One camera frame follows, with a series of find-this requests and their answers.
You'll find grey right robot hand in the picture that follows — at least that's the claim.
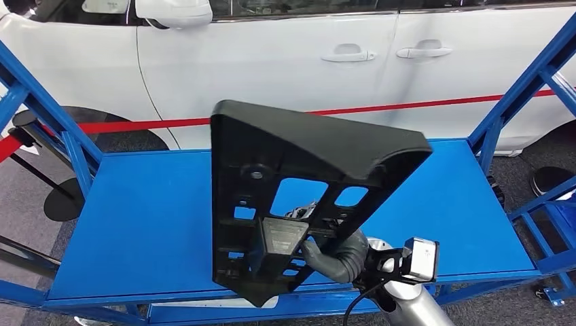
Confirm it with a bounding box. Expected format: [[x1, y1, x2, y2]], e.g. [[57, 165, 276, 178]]
[[285, 202, 346, 283]]

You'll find black plastic plate bracket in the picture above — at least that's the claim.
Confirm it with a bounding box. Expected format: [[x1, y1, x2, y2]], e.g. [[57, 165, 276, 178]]
[[210, 99, 434, 308]]

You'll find white car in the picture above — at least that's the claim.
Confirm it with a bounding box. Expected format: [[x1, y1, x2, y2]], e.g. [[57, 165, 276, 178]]
[[0, 0, 576, 158]]

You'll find red barrier belt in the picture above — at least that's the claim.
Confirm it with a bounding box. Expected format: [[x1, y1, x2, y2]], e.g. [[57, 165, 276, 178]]
[[0, 88, 559, 164]]

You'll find black round stanchion base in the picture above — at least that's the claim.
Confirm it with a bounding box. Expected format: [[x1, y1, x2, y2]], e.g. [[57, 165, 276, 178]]
[[529, 166, 575, 199]]

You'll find black base stanchion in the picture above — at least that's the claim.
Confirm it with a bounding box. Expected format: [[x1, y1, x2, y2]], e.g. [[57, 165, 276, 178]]
[[7, 110, 86, 223]]

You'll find white car side mirror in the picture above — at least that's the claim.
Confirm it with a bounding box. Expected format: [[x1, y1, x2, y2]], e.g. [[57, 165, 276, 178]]
[[134, 0, 214, 30]]

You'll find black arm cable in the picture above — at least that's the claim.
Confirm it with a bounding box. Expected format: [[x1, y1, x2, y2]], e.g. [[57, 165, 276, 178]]
[[342, 278, 389, 326]]

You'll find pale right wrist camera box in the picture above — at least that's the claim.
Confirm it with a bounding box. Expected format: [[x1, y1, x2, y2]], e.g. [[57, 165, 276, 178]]
[[401, 237, 440, 285]]

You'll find white car door handle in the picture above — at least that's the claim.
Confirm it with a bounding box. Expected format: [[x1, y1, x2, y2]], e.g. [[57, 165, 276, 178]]
[[395, 39, 453, 59], [320, 43, 378, 63]]

